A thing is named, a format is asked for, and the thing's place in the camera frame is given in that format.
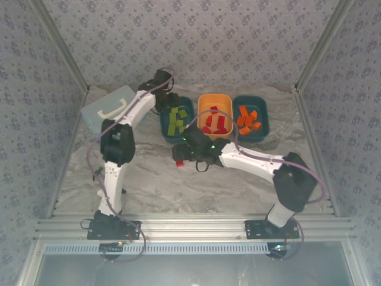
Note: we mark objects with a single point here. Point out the orange lego brick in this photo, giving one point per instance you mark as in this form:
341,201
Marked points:
253,114
245,130
249,121
256,126
241,121
244,111

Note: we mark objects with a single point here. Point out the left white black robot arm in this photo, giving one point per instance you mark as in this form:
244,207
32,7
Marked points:
114,178

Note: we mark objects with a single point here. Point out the dark teal plastic bin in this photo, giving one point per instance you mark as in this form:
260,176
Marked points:
262,104
188,105

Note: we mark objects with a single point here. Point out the orange plastic bin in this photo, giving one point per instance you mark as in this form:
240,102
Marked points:
205,101

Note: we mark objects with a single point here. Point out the light blue plastic case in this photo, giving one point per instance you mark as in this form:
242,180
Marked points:
92,114

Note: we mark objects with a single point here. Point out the small controller board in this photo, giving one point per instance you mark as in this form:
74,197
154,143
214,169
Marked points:
278,248
111,248

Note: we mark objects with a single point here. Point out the wide aluminium frame rail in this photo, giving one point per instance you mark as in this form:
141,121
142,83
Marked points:
190,226

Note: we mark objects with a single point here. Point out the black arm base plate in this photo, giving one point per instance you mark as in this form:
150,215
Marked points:
256,231
128,232

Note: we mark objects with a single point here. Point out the aluminium table side rail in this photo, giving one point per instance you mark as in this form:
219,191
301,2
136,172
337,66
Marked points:
300,104
71,140

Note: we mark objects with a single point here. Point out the slanted aluminium frame post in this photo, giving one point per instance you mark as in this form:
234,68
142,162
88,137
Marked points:
320,44
63,44

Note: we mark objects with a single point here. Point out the aluminium frame strut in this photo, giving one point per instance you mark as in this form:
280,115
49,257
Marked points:
352,265
29,265

